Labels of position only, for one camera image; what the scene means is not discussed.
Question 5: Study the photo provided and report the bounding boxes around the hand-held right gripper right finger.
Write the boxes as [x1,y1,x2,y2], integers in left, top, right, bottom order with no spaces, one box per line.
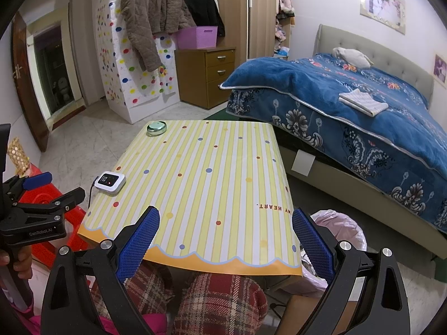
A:
[291,207,412,335]

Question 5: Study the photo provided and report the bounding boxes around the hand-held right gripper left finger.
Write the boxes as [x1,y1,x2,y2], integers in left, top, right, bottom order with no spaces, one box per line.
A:
[41,206,161,335]

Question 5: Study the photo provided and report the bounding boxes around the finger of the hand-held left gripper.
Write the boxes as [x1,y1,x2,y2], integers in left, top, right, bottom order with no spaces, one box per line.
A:
[3,172,53,196]
[10,186,86,222]

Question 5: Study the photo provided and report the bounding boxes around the bin with pink bag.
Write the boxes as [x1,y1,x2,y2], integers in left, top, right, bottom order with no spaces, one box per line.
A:
[300,209,367,290]

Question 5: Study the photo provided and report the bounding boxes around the person's left hand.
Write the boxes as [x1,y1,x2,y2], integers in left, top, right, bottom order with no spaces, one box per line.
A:
[0,248,34,274]

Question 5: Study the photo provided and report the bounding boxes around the gold sequin cloth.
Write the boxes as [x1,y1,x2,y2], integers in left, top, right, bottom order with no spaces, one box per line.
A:
[7,137,32,177]

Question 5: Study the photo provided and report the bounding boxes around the red plastic stool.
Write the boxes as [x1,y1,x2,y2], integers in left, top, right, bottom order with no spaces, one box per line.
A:
[14,167,88,269]

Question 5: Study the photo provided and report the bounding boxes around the white mobile router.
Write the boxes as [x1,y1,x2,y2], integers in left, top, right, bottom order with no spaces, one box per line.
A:
[94,171,127,196]

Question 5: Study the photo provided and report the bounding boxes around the brown cardboard box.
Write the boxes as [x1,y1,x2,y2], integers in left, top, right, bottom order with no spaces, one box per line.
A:
[276,293,360,335]

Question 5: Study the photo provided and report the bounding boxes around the person's pink garment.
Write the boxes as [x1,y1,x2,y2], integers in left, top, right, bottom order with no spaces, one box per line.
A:
[30,312,166,335]

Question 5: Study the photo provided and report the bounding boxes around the white paper sheet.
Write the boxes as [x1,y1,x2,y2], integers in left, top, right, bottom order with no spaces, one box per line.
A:
[291,149,315,177]

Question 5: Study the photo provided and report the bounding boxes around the dark brown door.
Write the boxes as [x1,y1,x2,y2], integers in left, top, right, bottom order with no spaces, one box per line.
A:
[10,17,49,152]

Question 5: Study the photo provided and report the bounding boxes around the white toilet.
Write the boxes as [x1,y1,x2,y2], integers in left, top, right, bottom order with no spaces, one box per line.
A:
[56,77,72,103]

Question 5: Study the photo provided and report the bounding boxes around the person's plaid pants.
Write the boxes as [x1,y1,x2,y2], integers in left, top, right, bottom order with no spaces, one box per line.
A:
[91,260,268,335]

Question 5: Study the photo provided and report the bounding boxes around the green round tin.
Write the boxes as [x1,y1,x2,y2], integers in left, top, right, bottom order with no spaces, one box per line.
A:
[147,121,167,137]

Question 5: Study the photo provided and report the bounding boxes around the white polka dot cabinet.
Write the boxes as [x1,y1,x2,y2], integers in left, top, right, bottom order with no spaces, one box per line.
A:
[94,0,180,124]

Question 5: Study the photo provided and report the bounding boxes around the bed with blue blanket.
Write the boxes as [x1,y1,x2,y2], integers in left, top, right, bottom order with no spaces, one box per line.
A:
[219,53,447,233]

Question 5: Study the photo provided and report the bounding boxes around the folded white towel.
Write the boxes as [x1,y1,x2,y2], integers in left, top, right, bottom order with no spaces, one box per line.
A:
[338,88,389,117]

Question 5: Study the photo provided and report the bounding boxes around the green floor mat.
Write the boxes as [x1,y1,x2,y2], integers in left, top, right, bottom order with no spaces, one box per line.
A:
[201,106,241,121]

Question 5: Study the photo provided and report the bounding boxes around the wooden drawer cabinet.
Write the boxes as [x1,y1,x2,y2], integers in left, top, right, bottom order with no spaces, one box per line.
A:
[174,47,237,109]

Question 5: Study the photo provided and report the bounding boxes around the white pillow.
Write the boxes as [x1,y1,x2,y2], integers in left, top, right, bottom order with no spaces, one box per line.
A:
[332,47,374,70]

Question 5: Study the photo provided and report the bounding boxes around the brown quilted jacket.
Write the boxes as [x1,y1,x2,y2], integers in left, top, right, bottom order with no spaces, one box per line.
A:
[120,0,196,72]

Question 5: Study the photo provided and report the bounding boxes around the grey upholstered bed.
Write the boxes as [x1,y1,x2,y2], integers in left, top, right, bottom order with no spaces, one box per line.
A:
[279,24,447,259]

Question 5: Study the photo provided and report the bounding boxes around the purple plastic basket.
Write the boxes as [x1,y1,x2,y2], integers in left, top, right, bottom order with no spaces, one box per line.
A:
[175,26,219,50]

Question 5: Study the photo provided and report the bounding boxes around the pile of clothes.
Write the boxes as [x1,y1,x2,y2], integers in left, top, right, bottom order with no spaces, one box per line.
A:
[274,16,292,46]

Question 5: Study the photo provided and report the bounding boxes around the wooden wardrobe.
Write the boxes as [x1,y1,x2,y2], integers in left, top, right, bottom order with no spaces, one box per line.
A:
[182,0,296,60]

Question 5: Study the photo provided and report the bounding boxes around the black jacket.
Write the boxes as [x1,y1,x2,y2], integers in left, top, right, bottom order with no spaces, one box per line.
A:
[183,0,226,37]

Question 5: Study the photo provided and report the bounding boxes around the grey router cable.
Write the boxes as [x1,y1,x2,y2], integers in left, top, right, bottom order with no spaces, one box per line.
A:
[85,181,96,213]

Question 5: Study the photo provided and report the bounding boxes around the small wall poster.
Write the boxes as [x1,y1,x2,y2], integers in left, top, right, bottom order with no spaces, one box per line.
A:
[433,54,447,84]

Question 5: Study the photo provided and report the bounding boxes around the large wall poster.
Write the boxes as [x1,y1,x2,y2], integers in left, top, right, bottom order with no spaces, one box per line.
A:
[359,0,406,35]

